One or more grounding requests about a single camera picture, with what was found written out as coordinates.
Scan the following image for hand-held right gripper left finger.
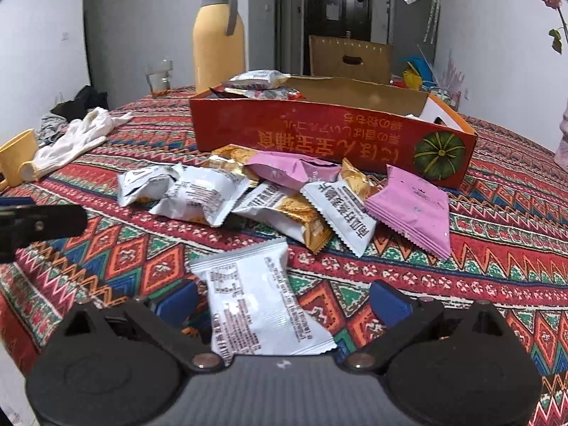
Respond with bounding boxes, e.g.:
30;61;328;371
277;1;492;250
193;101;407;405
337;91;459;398
53;282;225;370

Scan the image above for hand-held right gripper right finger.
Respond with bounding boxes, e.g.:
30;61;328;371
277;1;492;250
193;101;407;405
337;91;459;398
343;280;513;371

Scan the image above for white snack packet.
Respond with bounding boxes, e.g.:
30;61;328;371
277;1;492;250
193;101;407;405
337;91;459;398
300;180;378;257
190;237;337;356
148;165;252;228
117;164;179;207

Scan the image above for pink snack packet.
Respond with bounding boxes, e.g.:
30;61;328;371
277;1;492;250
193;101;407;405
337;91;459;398
244;151;341;192
364;164;452;261

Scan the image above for gold snack packet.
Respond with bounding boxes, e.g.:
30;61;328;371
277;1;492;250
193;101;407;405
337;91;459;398
340;158;383;201
208;144;261;184

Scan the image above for red cardboard box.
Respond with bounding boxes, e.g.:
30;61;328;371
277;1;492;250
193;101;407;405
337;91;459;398
189;75;478;190

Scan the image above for long silver red-edged snack packet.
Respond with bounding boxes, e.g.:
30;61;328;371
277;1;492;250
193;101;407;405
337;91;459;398
245;88;308;101

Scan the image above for large cream-edged snack packet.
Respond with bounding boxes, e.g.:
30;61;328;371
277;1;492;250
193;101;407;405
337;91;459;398
222;70;290;92

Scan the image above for yellow cup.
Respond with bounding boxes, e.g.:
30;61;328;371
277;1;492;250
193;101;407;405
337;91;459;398
0;128;40;192

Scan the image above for grey cloth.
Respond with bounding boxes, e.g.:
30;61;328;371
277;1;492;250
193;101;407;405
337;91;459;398
35;113;70;143

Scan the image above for white cotton glove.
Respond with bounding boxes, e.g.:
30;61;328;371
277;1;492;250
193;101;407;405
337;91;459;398
33;107;134;176

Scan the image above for dark clothes heap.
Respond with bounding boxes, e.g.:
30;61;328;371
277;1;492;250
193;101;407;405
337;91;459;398
50;84;110;121

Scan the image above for glass cup with straw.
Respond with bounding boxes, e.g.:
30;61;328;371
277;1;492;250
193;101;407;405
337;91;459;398
145;59;174;98

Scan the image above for blue and yellow bags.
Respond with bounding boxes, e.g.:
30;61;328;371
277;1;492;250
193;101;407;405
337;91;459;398
399;55;438;90

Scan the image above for purple decorative plant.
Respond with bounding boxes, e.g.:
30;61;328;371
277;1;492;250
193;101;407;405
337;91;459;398
443;50;467;94

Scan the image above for pink ceramic vase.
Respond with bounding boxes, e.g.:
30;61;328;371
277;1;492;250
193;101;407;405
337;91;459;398
554;101;568;170

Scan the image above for yellow thermos jug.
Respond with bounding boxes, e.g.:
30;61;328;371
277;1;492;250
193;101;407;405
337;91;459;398
192;0;246;95

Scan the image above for grey refrigerator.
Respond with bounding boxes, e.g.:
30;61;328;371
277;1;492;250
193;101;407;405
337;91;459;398
389;0;440;77

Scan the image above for hanging folded umbrella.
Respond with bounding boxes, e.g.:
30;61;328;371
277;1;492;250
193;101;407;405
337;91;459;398
423;0;443;46

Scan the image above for dark entrance door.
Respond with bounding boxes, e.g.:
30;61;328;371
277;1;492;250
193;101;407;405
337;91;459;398
304;0;373;46

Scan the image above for wire rack with bottles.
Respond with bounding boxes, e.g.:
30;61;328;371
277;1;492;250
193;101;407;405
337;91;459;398
425;82;463;110

